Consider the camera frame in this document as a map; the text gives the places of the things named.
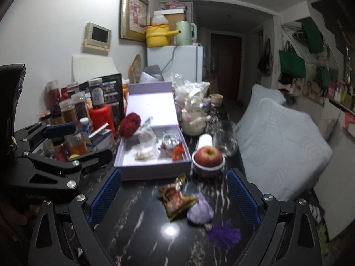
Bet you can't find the dark red yellow snack packet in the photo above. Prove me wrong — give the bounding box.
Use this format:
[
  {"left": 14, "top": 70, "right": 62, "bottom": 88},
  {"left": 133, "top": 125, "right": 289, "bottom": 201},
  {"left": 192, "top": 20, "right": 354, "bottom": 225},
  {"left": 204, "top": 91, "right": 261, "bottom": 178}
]
[{"left": 158, "top": 173, "right": 199, "bottom": 222}]

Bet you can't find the white bunny water bottle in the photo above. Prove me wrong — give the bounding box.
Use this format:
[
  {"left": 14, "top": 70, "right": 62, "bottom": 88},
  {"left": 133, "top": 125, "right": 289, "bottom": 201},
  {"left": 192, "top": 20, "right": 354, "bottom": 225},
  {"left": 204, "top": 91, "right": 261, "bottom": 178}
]
[{"left": 181, "top": 90, "right": 212, "bottom": 136}]

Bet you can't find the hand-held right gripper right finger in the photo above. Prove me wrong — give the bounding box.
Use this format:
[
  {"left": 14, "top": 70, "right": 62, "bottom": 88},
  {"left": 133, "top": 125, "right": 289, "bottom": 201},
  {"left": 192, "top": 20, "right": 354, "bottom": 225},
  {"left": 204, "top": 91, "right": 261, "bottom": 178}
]
[{"left": 227, "top": 168, "right": 322, "bottom": 266}]

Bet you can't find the silver foil snack packet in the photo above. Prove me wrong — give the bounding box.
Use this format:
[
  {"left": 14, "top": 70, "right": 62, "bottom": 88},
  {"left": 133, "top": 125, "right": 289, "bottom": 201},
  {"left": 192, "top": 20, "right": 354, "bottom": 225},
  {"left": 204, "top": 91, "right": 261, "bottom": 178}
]
[{"left": 161, "top": 132, "right": 178, "bottom": 151}]

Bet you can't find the grey paper folder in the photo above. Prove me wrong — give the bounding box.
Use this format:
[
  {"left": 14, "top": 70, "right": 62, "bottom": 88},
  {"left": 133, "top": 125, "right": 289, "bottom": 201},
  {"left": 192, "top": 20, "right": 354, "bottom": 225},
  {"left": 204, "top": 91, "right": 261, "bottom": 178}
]
[{"left": 140, "top": 65, "right": 165, "bottom": 84}]

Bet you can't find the black snack bag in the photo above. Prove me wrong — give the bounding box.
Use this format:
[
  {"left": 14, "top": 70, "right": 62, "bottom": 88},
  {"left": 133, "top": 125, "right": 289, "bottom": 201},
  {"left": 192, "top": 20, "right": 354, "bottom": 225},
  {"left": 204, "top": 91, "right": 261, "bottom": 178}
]
[{"left": 79, "top": 73, "right": 125, "bottom": 120}]

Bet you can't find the red apple in bowl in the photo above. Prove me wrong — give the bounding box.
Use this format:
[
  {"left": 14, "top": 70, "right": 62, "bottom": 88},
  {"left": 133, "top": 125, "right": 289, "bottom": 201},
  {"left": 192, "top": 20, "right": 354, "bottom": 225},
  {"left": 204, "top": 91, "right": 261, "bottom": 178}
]
[{"left": 192, "top": 151, "right": 226, "bottom": 178}]

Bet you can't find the cream wall intercom panel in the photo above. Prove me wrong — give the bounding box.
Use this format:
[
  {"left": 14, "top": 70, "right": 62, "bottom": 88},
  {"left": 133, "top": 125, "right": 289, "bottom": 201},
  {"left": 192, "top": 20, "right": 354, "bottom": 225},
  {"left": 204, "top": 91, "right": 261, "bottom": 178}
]
[{"left": 83, "top": 22, "right": 112, "bottom": 54}]

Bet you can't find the white quilted sofa cushion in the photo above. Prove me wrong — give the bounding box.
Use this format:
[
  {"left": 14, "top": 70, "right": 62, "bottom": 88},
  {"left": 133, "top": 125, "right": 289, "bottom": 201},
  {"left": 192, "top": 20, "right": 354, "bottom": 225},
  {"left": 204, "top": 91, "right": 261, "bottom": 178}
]
[{"left": 235, "top": 84, "right": 333, "bottom": 203}]

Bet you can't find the dark hanging bag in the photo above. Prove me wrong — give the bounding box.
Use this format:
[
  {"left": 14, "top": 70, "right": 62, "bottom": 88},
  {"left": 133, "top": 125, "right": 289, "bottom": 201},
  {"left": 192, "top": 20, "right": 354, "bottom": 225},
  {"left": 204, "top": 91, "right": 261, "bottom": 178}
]
[{"left": 257, "top": 39, "right": 274, "bottom": 76}]

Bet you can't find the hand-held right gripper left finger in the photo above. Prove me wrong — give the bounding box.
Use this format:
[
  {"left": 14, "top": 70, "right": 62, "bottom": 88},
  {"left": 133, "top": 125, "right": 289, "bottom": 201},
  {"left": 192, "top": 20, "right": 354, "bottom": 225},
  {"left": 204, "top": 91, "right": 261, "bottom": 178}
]
[{"left": 28, "top": 168, "right": 122, "bottom": 266}]

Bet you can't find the purple sachet with tassel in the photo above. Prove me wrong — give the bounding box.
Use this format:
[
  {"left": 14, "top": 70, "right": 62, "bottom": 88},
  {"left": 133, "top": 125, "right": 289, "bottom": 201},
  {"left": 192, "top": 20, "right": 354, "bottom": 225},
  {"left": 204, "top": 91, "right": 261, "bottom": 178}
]
[{"left": 187, "top": 192, "right": 242, "bottom": 252}]

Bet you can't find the orange jar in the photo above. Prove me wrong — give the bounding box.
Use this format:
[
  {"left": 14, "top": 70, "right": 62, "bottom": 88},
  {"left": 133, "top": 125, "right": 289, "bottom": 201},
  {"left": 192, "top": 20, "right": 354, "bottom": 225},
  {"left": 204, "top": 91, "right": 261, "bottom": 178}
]
[{"left": 121, "top": 84, "right": 130, "bottom": 109}]

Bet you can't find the white paper roll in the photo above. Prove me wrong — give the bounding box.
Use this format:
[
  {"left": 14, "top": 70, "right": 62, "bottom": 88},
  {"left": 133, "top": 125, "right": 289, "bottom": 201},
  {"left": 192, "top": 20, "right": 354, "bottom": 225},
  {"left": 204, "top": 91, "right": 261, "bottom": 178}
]
[{"left": 197, "top": 134, "right": 213, "bottom": 151}]

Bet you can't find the green kettle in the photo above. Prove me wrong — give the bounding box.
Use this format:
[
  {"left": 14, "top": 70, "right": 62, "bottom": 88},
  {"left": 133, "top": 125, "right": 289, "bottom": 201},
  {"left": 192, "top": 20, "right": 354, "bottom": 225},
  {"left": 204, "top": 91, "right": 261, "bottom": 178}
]
[{"left": 176, "top": 21, "right": 198, "bottom": 46}]

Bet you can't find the red yarn pompom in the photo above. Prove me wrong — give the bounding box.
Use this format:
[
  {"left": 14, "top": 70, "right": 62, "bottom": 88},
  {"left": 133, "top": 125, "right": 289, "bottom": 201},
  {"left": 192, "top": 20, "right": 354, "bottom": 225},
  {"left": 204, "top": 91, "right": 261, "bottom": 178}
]
[{"left": 119, "top": 112, "right": 142, "bottom": 139}]

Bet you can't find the white board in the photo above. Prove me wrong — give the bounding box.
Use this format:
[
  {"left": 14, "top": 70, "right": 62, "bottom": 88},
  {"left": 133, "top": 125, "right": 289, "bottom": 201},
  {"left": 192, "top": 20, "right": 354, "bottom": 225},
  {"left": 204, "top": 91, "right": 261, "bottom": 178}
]
[{"left": 72, "top": 55, "right": 117, "bottom": 86}]

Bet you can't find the clear nut packet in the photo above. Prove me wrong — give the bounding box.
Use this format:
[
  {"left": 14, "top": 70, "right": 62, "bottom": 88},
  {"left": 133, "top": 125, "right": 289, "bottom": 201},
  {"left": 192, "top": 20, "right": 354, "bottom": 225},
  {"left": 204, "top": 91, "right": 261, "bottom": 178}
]
[{"left": 135, "top": 148, "right": 156, "bottom": 162}]

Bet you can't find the gold framed picture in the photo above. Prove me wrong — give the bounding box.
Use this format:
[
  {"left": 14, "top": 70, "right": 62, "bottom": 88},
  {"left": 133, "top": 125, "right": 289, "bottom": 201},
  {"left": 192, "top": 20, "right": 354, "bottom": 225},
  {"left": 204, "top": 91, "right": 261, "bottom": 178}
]
[{"left": 120, "top": 0, "right": 150, "bottom": 43}]

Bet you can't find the clear plastic bag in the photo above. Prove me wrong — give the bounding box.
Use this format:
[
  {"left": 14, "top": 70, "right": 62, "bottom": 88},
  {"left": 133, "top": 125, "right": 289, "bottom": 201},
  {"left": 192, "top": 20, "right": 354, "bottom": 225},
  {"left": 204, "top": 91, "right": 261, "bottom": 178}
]
[{"left": 172, "top": 73, "right": 210, "bottom": 100}]

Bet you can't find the red plastic canister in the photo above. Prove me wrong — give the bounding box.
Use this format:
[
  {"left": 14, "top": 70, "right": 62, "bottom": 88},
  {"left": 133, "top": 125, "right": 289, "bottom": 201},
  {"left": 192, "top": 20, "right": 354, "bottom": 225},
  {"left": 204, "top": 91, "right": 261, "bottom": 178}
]
[{"left": 89, "top": 105, "right": 116, "bottom": 137}]

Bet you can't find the blue white carton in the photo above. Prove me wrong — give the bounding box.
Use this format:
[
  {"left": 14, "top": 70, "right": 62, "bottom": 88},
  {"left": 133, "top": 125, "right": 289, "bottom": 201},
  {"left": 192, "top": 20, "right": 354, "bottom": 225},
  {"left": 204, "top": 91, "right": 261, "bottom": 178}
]
[{"left": 89, "top": 129, "right": 115, "bottom": 148}]

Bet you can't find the row of coloured paper bags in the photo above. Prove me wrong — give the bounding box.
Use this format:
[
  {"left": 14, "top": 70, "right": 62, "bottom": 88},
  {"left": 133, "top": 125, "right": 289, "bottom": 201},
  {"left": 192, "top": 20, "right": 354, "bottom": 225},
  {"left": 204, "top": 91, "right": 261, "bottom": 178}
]
[{"left": 327, "top": 76, "right": 355, "bottom": 109}]

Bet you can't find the green tote bag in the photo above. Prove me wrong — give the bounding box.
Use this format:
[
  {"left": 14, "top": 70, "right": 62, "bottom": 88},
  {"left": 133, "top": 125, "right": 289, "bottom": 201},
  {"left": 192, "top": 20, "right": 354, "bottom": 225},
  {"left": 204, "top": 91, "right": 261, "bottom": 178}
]
[
  {"left": 316, "top": 66, "right": 332, "bottom": 90},
  {"left": 278, "top": 49, "right": 306, "bottom": 80},
  {"left": 301, "top": 21, "right": 324, "bottom": 55}
]

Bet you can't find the dark wooden door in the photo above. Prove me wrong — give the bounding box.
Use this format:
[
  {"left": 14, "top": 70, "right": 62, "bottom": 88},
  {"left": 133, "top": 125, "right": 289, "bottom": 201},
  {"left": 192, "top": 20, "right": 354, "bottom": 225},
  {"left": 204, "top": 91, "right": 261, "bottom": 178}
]
[{"left": 210, "top": 32, "right": 243, "bottom": 101}]

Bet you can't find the clear glass cup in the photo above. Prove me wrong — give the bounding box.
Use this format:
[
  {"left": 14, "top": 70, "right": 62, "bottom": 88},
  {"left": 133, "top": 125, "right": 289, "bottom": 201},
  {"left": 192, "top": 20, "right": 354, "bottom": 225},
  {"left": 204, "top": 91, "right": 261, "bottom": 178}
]
[{"left": 213, "top": 120, "right": 239, "bottom": 157}]

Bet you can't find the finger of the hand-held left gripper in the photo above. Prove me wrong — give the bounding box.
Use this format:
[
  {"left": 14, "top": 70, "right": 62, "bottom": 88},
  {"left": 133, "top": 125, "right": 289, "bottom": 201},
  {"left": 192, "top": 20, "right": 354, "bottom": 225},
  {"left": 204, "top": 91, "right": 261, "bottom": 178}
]
[
  {"left": 15, "top": 122, "right": 77, "bottom": 152},
  {"left": 22, "top": 148, "right": 112, "bottom": 190}
]

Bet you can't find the small beige cup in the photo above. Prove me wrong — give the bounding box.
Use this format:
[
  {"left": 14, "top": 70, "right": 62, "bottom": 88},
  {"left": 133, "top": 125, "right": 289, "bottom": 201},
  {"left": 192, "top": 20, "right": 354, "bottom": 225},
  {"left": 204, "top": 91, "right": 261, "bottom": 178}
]
[{"left": 209, "top": 94, "right": 224, "bottom": 107}]

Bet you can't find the white fridge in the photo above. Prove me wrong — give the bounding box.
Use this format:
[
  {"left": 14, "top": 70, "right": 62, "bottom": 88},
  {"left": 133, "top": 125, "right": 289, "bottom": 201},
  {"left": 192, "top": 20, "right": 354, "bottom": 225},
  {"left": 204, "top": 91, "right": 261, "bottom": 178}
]
[{"left": 146, "top": 45, "right": 204, "bottom": 84}]

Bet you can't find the lavender gift box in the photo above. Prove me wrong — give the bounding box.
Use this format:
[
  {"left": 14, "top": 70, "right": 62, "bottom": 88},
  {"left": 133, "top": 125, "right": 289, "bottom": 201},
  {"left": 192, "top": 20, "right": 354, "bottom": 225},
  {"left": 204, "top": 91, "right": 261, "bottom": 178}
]
[{"left": 114, "top": 82, "right": 192, "bottom": 181}]

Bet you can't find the cluster of clear spice jars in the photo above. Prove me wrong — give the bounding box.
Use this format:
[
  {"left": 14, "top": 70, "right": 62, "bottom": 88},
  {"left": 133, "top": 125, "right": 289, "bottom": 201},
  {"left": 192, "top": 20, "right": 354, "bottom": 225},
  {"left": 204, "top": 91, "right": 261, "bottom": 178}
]
[{"left": 41, "top": 79, "right": 106, "bottom": 162}]

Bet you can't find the cardboard box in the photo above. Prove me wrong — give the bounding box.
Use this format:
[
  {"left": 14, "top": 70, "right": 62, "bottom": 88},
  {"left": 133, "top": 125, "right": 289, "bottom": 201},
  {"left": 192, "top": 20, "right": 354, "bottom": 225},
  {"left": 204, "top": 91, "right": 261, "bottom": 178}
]
[{"left": 163, "top": 10, "right": 186, "bottom": 45}]

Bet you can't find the yellow pot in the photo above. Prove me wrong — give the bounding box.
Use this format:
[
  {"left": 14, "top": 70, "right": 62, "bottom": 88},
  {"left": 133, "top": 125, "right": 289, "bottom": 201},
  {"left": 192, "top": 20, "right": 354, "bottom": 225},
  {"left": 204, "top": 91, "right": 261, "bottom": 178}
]
[{"left": 146, "top": 25, "right": 181, "bottom": 48}]

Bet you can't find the black cable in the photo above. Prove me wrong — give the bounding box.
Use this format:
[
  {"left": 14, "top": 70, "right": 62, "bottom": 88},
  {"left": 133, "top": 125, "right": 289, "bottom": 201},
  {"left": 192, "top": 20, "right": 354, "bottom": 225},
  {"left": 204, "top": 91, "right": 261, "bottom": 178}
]
[{"left": 162, "top": 45, "right": 178, "bottom": 72}]

